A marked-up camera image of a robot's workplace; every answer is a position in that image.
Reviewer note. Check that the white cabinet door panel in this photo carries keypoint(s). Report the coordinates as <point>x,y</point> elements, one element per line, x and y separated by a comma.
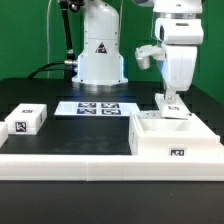
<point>172,108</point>
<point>151,114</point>

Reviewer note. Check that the white block at left edge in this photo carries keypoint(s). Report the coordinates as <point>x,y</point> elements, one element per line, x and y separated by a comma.
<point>3,133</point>

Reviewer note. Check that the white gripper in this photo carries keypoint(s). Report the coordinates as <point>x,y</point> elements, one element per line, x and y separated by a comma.
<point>178,69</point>

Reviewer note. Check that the white cabinet body box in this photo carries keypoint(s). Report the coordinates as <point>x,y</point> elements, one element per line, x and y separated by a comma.
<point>171,137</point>

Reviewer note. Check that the small white box part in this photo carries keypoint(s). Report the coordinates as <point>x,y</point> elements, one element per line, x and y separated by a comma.
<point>26,119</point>

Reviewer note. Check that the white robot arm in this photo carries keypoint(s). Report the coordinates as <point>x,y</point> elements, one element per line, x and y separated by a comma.
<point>178,32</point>

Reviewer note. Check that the white L-shaped frame fence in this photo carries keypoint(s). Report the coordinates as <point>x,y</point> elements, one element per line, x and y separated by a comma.
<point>204,165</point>

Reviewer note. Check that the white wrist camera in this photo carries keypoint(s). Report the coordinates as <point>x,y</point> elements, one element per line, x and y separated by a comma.
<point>144,53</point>

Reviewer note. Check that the white marker base sheet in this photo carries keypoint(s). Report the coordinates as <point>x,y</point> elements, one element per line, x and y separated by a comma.
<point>107,109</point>

